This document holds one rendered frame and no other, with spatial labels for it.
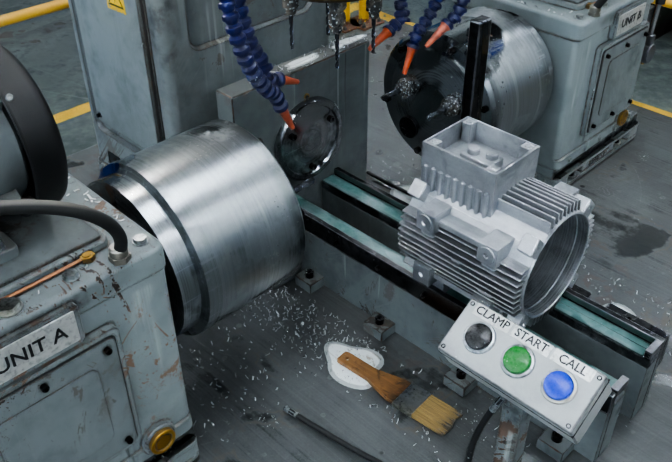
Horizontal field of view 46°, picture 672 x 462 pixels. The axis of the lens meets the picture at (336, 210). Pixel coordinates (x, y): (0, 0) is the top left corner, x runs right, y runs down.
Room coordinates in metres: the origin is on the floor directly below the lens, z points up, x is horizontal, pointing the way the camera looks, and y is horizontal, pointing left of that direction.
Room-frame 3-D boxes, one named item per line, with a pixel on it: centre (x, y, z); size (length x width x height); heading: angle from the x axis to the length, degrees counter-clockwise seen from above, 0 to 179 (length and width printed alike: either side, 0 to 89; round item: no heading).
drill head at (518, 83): (1.31, -0.26, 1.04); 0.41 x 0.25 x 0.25; 135
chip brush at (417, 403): (0.78, -0.08, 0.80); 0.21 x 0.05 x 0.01; 49
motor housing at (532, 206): (0.87, -0.22, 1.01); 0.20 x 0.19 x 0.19; 45
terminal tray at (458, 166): (0.90, -0.19, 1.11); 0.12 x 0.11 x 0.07; 45
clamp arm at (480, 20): (1.08, -0.21, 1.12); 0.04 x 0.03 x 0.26; 45
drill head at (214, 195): (0.82, 0.23, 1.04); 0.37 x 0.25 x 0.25; 135
